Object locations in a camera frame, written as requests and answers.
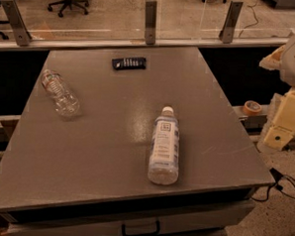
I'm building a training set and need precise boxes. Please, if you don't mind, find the clear crushed plastic bottle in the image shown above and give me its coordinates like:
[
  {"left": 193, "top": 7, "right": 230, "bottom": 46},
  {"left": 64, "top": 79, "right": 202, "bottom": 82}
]
[{"left": 41, "top": 69, "right": 80, "bottom": 118}]

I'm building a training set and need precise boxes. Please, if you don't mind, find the middle metal bracket post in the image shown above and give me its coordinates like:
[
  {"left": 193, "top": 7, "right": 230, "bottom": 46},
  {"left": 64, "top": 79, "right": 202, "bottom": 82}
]
[{"left": 145, "top": 0, "right": 157, "bottom": 45}]

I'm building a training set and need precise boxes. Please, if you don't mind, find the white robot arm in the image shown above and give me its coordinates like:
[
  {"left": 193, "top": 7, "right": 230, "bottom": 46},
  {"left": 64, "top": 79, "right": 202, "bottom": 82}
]
[{"left": 257, "top": 30, "right": 295, "bottom": 153}]

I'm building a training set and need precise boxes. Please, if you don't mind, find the black floor cable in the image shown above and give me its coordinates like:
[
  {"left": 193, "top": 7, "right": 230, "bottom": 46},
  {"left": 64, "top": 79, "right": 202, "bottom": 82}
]
[{"left": 250, "top": 167, "right": 295, "bottom": 205}]

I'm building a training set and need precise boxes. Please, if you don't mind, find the grey drawer cabinet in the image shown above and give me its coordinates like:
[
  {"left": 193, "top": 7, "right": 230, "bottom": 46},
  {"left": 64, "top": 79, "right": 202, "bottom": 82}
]
[{"left": 1, "top": 199, "right": 255, "bottom": 236}]

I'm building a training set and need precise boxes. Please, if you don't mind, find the metal bracket post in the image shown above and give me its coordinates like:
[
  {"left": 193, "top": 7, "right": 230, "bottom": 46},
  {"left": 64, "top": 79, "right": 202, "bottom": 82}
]
[
  {"left": 145, "top": 0, "right": 157, "bottom": 45},
  {"left": 219, "top": 1, "right": 243, "bottom": 44},
  {"left": 1, "top": 0, "right": 32, "bottom": 46}
]

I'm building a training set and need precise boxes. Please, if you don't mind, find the right metal bracket post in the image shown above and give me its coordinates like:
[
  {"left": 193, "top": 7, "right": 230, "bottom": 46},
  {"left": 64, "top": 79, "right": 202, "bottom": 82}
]
[{"left": 219, "top": 1, "right": 243, "bottom": 44}]

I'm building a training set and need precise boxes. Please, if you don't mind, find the blue label plastic bottle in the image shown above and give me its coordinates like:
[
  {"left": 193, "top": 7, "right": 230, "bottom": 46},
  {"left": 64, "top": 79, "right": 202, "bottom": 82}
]
[{"left": 147, "top": 106, "right": 179, "bottom": 185}]

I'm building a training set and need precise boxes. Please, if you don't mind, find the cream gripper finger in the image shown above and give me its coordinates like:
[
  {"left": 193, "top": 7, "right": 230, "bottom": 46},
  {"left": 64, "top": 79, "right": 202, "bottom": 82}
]
[
  {"left": 259, "top": 46, "right": 285, "bottom": 71},
  {"left": 264, "top": 88, "right": 295, "bottom": 150}
]

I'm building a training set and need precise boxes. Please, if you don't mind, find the left metal bracket post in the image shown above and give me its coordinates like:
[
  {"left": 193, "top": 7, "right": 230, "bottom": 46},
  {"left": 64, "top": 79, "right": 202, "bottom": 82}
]
[{"left": 1, "top": 0, "right": 32, "bottom": 46}]

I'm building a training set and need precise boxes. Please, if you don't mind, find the roll of tan tape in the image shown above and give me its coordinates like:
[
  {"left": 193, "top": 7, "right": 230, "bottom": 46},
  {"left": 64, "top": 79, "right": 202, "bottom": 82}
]
[{"left": 243, "top": 100, "right": 262, "bottom": 116}]

